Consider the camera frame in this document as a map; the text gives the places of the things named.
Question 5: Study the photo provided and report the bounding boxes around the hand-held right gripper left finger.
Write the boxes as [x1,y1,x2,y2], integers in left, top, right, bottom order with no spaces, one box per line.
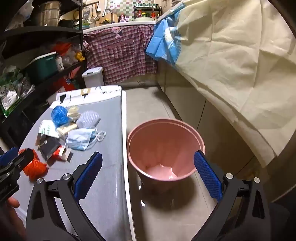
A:
[25,152,107,241]

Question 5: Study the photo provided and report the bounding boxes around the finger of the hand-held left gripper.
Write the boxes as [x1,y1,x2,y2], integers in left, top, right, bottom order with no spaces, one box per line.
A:
[0,146,19,166]
[0,148,35,183]

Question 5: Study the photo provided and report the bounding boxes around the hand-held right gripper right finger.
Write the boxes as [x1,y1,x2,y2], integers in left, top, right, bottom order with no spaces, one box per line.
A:
[192,150,271,241]

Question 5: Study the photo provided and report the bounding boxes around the orange plastic bag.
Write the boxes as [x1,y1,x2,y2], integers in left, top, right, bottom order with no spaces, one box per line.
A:
[52,42,72,55]
[18,148,48,181]

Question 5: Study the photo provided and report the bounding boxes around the brown wrapper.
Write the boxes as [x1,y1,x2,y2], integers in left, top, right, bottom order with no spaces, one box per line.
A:
[35,134,47,146]

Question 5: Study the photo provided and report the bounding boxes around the black packet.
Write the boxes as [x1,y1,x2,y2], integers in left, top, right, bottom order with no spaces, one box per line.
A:
[38,137,62,161]

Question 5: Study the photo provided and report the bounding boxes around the red white carton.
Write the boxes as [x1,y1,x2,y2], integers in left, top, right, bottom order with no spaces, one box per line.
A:
[52,145,66,161]

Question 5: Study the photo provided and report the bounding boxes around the white green printed packet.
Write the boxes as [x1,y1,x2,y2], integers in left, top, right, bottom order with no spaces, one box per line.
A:
[38,120,61,139]

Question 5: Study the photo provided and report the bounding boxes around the gold packet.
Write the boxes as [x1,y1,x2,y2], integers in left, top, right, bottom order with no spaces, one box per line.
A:
[57,123,78,137]

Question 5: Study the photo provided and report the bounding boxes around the blue plastic bag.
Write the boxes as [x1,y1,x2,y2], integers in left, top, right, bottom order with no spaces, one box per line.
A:
[51,106,70,127]

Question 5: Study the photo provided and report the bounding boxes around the pink plastic bucket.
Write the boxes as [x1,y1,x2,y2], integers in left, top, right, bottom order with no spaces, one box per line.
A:
[127,118,206,186]

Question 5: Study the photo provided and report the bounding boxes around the grey foam mesh sleeve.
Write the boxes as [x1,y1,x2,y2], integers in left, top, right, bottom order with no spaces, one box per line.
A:
[76,111,101,128]

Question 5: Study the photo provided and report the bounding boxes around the beige wrapper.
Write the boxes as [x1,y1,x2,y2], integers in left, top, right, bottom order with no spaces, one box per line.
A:
[66,106,81,121]

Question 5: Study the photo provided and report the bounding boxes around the person's left hand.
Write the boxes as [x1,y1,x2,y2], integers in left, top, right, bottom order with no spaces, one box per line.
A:
[0,197,23,232]

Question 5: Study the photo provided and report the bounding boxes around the grey ironing board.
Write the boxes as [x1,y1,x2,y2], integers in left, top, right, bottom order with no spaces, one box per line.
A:
[14,86,137,241]

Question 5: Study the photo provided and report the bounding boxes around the beige cabinet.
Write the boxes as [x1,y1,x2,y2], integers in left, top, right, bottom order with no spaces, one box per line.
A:
[157,60,273,202]

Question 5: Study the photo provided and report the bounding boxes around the red orange box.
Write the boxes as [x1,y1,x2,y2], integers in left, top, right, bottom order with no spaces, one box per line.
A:
[58,70,80,92]

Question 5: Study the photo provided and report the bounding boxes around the green storage box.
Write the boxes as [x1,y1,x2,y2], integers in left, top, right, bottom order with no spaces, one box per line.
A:
[25,51,58,84]

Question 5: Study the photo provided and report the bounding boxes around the white lidded bin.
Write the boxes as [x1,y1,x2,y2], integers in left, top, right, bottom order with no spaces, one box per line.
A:
[82,67,104,88]

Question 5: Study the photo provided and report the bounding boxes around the white label jar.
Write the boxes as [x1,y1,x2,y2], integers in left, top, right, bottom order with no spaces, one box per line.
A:
[55,54,65,71]

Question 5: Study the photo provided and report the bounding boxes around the cream cloth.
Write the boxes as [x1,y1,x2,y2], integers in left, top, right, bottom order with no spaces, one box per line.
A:
[159,0,296,167]

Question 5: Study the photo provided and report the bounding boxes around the red plaid cloth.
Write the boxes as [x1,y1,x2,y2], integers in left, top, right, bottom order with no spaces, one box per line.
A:
[83,24,159,85]

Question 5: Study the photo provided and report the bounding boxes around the black shelf rack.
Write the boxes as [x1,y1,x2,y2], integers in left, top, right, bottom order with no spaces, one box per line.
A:
[0,0,87,139]

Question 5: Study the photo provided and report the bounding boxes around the blue cloth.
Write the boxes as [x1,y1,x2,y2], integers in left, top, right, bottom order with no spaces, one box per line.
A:
[145,19,183,62]

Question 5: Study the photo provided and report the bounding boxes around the white plastic bag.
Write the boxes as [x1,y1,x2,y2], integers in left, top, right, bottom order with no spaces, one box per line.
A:
[11,0,34,24]

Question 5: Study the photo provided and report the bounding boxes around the steel pot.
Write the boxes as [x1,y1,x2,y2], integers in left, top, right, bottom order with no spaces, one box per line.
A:
[38,1,62,26]

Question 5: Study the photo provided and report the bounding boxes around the white kitchen counter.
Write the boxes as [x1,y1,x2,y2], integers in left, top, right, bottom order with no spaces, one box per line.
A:
[82,19,158,32]

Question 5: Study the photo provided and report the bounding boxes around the hanging kitchen utensils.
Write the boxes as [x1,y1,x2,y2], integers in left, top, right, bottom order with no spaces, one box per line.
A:
[89,3,102,22]

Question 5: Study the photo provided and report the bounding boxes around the chrome faucet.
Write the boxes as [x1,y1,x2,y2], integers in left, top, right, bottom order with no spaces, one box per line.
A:
[102,9,115,24]

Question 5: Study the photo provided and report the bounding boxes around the black spice rack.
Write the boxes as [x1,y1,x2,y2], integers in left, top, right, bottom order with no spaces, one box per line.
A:
[134,3,162,20]

